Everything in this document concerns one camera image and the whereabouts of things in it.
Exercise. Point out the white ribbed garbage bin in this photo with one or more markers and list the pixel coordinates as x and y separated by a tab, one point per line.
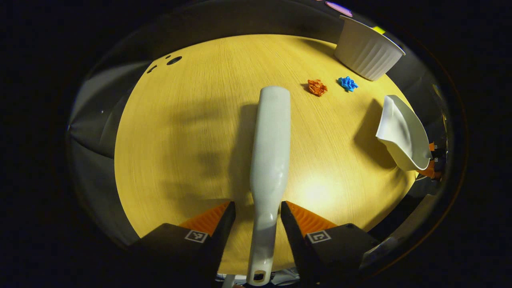
366	54

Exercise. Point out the orange paper ball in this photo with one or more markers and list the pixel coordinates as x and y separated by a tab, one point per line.
317	87

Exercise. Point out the small white broom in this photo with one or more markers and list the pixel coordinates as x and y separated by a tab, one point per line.
268	152

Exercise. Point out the white dustpan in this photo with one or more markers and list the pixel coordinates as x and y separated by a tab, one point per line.
404	136

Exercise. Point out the blue paper ball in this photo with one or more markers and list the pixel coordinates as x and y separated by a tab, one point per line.
348	84

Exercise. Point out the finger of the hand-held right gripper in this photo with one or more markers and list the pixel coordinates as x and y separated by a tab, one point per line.
438	151
432	170

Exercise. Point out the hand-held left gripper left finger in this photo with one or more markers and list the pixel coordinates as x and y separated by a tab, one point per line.
224	240

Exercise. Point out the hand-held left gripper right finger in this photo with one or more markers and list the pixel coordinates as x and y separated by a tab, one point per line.
292	240

